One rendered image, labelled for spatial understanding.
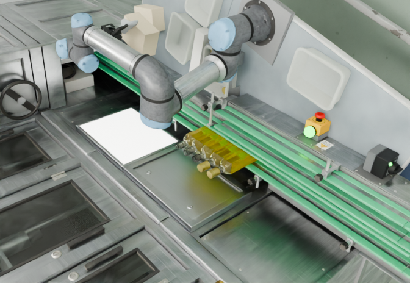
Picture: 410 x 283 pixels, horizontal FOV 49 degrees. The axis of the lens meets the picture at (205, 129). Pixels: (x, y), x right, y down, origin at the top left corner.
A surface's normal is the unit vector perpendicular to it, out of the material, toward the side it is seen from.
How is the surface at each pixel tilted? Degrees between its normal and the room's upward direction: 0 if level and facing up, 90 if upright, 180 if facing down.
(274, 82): 0
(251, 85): 0
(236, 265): 90
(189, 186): 90
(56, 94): 90
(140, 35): 0
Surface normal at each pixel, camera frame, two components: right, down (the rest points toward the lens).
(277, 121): 0.07, -0.84
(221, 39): -0.74, 0.25
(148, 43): 0.62, 0.65
